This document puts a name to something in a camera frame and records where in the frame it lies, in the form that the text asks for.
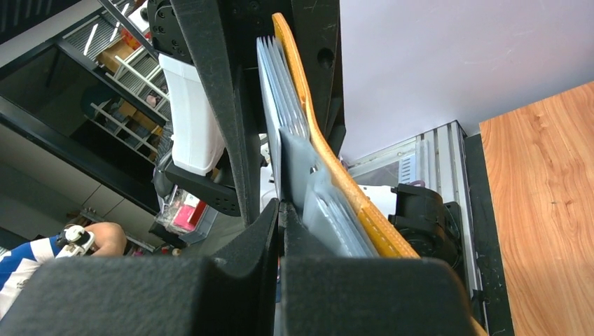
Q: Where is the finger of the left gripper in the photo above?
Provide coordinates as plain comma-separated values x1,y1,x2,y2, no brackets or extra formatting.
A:
172,1,261,225
291,0,346,155

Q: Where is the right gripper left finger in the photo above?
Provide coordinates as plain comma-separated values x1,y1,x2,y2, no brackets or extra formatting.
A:
1,199,279,335

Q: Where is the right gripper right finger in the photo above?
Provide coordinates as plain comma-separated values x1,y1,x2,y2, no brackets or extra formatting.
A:
279,203,478,335

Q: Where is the yellow leather card holder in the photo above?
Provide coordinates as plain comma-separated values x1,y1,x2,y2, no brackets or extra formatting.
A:
256,12,488,336

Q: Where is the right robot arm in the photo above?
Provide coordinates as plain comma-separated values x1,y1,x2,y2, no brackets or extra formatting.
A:
1,184,475,335

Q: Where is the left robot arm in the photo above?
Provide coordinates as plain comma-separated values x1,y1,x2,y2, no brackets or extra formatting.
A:
147,1,346,225

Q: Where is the person in striped shirt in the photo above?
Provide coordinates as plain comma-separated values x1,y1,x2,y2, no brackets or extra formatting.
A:
1,222,127,317

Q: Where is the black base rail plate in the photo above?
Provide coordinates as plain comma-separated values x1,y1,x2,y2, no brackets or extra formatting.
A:
464,134,515,335

